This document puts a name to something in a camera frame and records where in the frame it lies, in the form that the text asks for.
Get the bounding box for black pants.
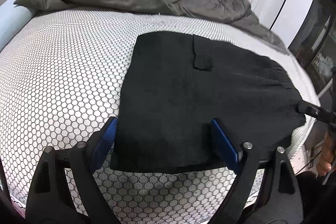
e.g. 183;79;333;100
110;32;306;174

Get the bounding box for right hand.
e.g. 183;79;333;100
316;132;335;176

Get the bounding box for dark glass cabinet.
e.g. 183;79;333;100
289;0;335;94

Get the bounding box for white honeycomb mattress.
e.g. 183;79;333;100
1;9;319;223

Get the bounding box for light blue pillow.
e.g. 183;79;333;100
0;0;37;51

